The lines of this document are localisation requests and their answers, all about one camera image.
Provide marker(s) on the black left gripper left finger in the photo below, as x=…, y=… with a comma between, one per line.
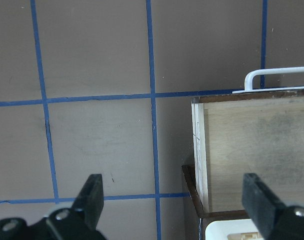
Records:
x=77, y=222

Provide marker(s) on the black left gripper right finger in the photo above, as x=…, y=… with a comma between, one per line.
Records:
x=274, y=219

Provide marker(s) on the white plastic tray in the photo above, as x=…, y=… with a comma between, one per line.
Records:
x=239, y=229

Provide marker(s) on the wooden drawer with white handle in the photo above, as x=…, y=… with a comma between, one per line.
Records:
x=249, y=131

